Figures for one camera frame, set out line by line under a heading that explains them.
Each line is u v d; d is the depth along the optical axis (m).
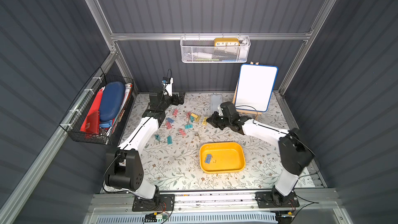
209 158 0.86
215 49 0.90
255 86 0.91
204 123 0.89
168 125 1.01
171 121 1.04
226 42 0.87
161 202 0.73
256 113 1.04
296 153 0.49
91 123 0.65
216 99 1.17
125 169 0.43
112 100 0.72
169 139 0.96
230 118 0.69
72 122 0.61
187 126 1.02
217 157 0.89
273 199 0.66
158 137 0.93
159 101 0.65
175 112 1.08
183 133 1.00
